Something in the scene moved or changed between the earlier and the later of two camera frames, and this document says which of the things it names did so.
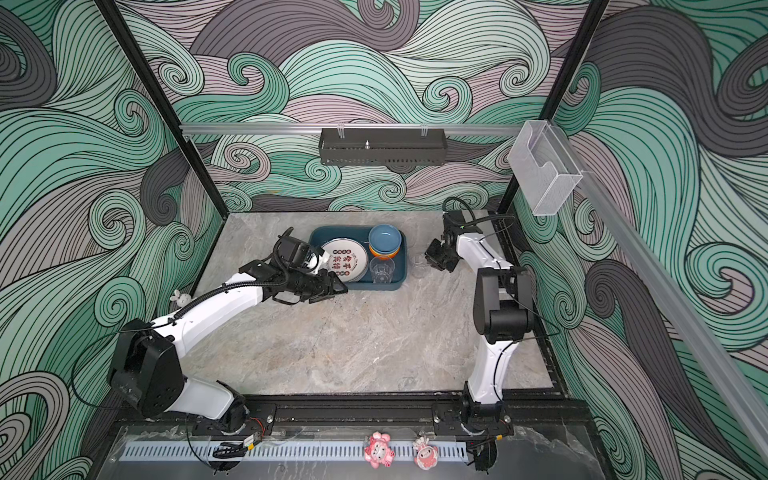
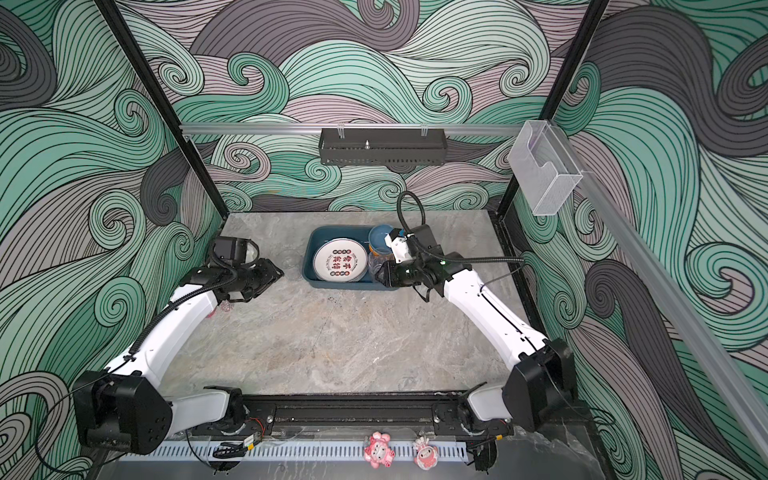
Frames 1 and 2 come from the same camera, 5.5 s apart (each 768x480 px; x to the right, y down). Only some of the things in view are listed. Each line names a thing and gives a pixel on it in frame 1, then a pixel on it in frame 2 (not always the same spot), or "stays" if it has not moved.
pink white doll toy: [426, 454] stays
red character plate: [345, 257] stays
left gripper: [326, 287] → [267, 268]
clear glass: [382, 269] stays
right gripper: [432, 257] → [391, 272]
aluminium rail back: [351, 128] stays
